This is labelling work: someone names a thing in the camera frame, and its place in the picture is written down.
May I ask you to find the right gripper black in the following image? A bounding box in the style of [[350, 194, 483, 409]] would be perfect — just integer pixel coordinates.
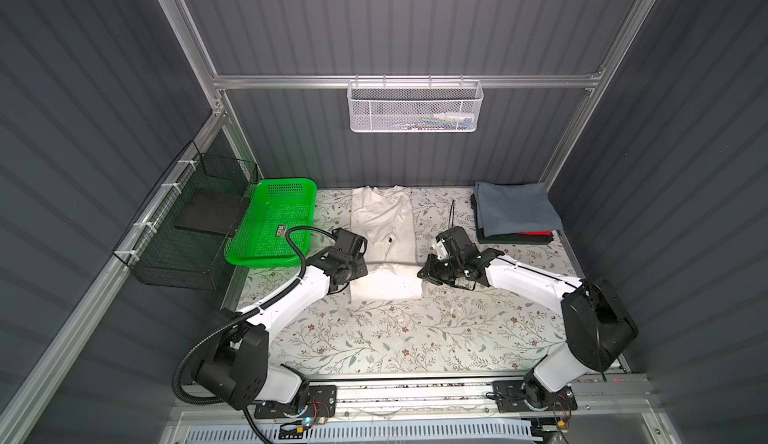
[[416, 253, 462, 285]]

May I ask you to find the white printed t-shirt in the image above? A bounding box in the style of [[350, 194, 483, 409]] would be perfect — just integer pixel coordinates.
[[350, 186, 423, 302]]

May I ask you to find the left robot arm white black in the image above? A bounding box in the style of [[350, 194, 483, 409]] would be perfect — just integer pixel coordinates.
[[172, 226, 368, 411]]

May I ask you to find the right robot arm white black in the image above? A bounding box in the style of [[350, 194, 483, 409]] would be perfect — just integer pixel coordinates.
[[418, 226, 639, 411]]

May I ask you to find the grey folded t-shirt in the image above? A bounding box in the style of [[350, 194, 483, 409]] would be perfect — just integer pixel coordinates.
[[474, 182, 563, 236]]

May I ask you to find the green plastic basket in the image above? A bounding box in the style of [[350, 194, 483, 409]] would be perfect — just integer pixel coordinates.
[[225, 178, 317, 269]]

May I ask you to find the red folded t-shirt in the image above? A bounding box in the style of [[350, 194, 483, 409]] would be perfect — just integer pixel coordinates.
[[519, 231, 553, 239]]

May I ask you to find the white bottle in basket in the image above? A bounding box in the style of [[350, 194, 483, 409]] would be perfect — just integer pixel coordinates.
[[433, 112, 476, 127]]

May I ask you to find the aluminium front rail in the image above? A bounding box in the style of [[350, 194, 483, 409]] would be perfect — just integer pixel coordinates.
[[167, 374, 655, 422]]

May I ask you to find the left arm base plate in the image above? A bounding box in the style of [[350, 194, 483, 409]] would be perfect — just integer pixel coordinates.
[[252, 385, 338, 419]]

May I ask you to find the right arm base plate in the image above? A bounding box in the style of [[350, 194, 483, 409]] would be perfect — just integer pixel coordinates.
[[486, 372, 578, 413]]

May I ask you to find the black corrugated cable hose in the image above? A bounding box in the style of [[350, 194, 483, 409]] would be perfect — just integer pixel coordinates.
[[171, 225, 338, 444]]

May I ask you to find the white wire mesh basket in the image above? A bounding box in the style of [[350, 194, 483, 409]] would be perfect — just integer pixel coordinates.
[[346, 80, 484, 134]]

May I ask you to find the black wire side basket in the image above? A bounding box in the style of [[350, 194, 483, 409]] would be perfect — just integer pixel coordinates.
[[113, 145, 259, 291]]

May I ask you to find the white vented cable duct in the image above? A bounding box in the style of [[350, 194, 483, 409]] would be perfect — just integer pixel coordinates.
[[182, 418, 535, 444]]

